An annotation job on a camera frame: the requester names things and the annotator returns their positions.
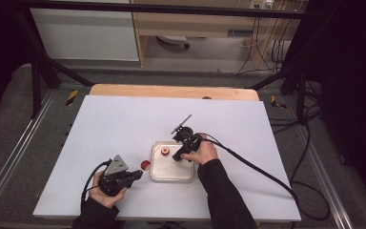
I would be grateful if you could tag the person's right hand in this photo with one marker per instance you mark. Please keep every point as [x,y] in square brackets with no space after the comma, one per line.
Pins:
[205,152]

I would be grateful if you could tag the light wooden desk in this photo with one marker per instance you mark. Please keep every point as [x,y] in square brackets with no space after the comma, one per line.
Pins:
[197,28]

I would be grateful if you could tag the black metal frame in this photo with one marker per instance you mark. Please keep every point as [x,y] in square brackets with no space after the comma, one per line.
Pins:
[158,8]

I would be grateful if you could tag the white chair base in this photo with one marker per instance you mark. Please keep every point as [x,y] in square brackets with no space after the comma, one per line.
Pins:
[173,39]

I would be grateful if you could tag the white cabinet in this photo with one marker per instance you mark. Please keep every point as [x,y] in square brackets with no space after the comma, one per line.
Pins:
[85,35]

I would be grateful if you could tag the person's left hand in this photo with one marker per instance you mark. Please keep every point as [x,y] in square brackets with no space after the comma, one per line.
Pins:
[106,198]

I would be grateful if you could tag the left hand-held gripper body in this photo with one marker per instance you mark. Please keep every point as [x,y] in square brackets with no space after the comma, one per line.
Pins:
[115,178]

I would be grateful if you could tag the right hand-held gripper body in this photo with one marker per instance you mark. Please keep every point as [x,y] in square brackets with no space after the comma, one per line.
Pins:
[187,140]

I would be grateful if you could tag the white rectangular tray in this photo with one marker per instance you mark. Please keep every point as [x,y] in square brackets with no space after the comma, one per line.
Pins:
[171,170]

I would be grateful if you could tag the aluminium floor rail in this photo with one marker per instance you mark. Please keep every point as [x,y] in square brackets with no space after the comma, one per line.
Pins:
[325,178]
[16,149]

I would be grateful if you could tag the wooden table board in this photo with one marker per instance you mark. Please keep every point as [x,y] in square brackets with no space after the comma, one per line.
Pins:
[171,92]

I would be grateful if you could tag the white power strip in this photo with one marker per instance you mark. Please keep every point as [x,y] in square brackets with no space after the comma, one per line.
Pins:
[261,4]

